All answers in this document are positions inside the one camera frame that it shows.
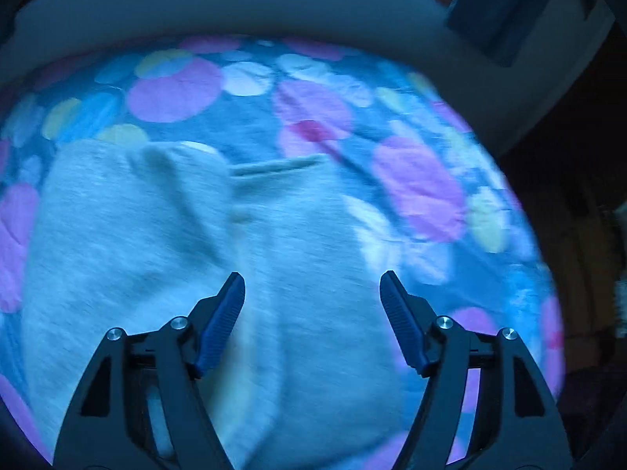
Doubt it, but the light grey knit sweater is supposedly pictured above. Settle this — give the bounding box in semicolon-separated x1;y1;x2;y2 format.
22;140;406;469

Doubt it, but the colourful circle pattern bedsheet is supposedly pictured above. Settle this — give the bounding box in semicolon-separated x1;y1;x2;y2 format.
1;35;564;457

